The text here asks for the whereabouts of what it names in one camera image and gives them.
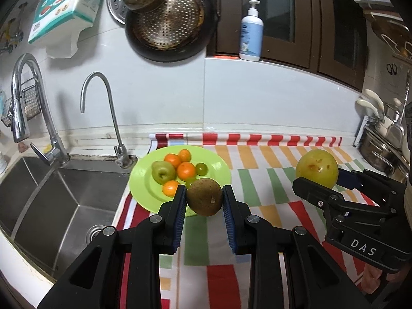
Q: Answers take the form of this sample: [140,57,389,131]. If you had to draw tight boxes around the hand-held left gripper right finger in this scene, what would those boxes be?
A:
[223,185,371,309]

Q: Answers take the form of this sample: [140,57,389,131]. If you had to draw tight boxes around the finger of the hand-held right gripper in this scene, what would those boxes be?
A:
[292,176,398,223]
[337,168,407,212]

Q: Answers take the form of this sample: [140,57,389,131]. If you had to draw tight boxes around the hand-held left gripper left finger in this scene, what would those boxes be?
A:
[37,185,188,309]

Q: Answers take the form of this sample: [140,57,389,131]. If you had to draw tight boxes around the large spotted yellow-green fruit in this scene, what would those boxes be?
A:
[295,150,339,189]

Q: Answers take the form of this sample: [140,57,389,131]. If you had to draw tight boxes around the brown round fruit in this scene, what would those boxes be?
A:
[187,178,224,217]

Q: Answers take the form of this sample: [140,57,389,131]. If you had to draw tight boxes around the large orange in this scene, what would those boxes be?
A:
[177,162,197,181]

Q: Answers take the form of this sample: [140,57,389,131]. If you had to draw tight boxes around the large green round fruit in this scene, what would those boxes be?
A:
[151,161,177,185]

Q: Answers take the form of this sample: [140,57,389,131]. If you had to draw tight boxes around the light green plate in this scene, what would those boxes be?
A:
[128,145,232,218]

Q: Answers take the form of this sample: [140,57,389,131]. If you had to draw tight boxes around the person's right hand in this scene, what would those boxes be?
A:
[361,262,398,297]

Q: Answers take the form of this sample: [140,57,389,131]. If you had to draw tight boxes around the stainless steel pot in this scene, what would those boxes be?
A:
[359,121,403,174]

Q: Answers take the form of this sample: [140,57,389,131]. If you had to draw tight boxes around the striped tablecloth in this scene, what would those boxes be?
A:
[111,133,412,309]

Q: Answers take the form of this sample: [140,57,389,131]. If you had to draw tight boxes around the white dish rack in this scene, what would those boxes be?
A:
[354,116,367,149]

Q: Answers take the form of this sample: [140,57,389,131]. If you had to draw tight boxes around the steel spatula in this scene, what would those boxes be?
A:
[388,90,411,149]

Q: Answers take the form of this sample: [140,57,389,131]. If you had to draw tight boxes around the stainless steel sink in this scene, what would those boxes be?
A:
[0,154,131,279]

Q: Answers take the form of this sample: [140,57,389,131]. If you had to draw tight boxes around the thin gooseneck faucet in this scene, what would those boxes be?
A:
[80,72,138,169]

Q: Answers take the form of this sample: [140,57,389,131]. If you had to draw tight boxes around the brown hanging board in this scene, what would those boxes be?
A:
[364,8,412,59]

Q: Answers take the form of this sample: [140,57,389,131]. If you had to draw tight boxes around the large chrome faucet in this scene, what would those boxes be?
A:
[11,53,70,166]

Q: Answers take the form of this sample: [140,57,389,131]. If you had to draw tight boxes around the dark brown cabinet doors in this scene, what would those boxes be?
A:
[206,0,369,92]

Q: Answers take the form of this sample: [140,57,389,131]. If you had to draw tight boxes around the black frying pan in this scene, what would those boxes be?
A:
[125,0,217,63]

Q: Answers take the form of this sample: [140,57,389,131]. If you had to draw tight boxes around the white pump lotion bottle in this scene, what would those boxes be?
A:
[239,0,264,62]

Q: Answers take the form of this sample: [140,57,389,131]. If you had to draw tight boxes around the perforated metal strainer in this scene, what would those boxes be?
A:
[133,0,205,49]

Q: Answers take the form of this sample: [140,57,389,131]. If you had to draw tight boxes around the tissue pack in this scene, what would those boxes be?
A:
[27,0,109,59]

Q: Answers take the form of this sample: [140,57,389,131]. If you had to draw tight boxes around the cream pot handle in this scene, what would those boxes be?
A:
[356,99,377,116]
[363,88,385,110]

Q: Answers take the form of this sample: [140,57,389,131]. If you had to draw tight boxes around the black wire basket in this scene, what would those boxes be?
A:
[1,79,42,127]

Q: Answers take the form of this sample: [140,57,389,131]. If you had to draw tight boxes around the yellow wall rack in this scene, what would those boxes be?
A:
[0,18,24,54]

